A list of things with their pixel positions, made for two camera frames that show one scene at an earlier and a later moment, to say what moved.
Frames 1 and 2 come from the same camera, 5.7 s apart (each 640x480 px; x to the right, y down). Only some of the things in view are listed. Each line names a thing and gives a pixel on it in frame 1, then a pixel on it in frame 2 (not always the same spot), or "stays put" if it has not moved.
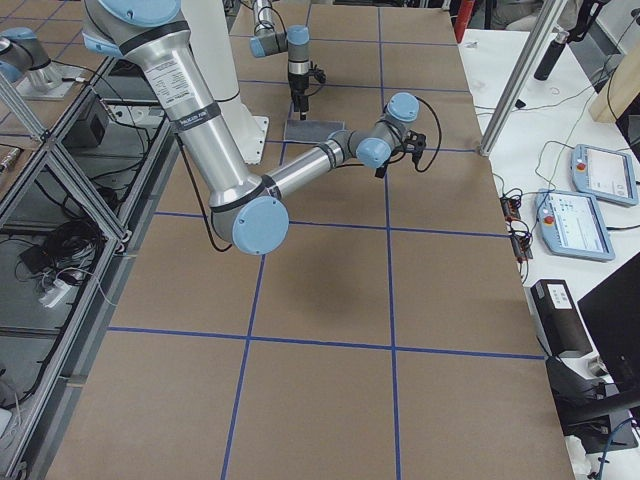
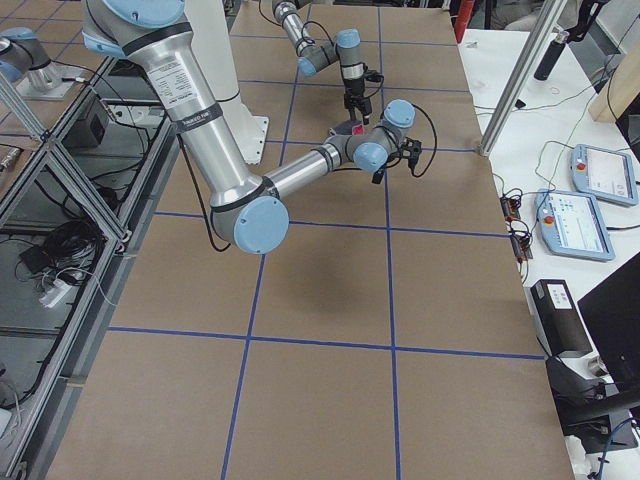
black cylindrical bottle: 552,56 stays put
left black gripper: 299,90 -> 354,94
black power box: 557,319 stays put
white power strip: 54,295 stays put
